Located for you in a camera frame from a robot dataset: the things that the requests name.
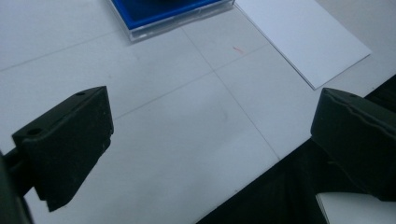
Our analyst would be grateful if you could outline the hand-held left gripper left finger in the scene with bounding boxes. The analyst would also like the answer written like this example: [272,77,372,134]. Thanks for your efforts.
[11,86,115,213]

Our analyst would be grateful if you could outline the white flat board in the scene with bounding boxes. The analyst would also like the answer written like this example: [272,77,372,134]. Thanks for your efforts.
[316,191,396,224]

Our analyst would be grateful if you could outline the white paper sheet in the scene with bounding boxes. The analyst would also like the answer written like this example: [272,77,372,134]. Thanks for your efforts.
[234,0,372,91]

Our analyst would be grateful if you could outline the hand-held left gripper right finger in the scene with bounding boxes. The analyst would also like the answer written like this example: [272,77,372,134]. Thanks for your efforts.
[310,88,396,203]

